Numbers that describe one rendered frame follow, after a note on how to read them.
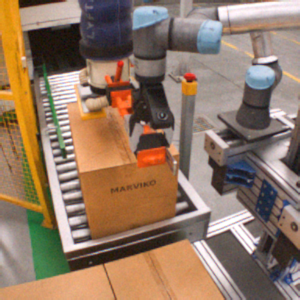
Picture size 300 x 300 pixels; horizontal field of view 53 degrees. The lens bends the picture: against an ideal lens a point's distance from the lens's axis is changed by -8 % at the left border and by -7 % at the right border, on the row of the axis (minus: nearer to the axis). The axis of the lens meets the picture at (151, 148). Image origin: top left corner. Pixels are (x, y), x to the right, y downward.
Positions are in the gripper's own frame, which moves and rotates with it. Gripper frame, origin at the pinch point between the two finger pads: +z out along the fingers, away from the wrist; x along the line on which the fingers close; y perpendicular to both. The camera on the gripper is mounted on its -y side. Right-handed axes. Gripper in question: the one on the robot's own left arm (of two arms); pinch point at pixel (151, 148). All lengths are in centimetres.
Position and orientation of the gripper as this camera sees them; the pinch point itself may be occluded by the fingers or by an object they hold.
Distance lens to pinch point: 83.2
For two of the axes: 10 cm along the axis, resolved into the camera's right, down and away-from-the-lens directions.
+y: -2.7, -5.5, 7.9
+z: -0.1, 8.2, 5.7
